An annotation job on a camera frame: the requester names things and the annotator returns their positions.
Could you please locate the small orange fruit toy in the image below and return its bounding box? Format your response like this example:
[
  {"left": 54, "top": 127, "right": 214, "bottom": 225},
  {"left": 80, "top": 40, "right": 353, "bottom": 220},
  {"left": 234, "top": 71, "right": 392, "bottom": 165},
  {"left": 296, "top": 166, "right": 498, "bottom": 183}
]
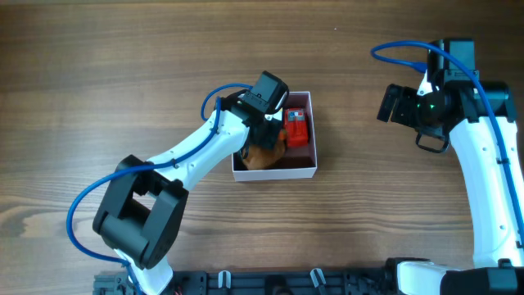
[{"left": 278, "top": 129, "right": 287, "bottom": 140}]

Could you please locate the brown plush capybara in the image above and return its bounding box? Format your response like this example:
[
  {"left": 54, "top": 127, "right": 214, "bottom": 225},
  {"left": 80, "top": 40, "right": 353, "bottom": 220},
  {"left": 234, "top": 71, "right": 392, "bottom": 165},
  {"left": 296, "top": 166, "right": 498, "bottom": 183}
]
[{"left": 241, "top": 140, "right": 286, "bottom": 170}]

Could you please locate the white box pink inside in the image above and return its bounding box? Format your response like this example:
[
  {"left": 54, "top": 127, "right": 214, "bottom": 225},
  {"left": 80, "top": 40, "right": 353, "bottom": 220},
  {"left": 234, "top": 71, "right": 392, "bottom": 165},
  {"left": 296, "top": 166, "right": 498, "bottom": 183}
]
[{"left": 231, "top": 92, "right": 318, "bottom": 182}]

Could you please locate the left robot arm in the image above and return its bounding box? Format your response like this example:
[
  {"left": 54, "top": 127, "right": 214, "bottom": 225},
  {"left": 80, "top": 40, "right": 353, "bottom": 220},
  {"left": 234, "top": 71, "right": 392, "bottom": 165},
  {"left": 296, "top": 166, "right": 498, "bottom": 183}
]
[{"left": 93, "top": 71, "right": 289, "bottom": 294}]

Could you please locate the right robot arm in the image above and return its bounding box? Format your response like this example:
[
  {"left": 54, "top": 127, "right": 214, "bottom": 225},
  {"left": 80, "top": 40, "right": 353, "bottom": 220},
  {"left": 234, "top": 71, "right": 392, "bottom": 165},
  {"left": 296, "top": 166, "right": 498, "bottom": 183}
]
[{"left": 377, "top": 39, "right": 523, "bottom": 294}]

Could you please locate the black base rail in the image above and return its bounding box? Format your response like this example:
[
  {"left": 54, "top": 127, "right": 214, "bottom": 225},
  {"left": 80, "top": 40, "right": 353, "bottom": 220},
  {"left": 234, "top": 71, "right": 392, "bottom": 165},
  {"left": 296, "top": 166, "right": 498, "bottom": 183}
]
[{"left": 93, "top": 261, "right": 458, "bottom": 295}]

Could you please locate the red toy truck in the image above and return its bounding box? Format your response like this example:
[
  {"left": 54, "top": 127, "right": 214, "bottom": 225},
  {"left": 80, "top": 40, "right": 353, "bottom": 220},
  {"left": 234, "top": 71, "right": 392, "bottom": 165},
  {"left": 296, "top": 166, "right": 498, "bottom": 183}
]
[{"left": 284, "top": 108, "right": 309, "bottom": 148}]

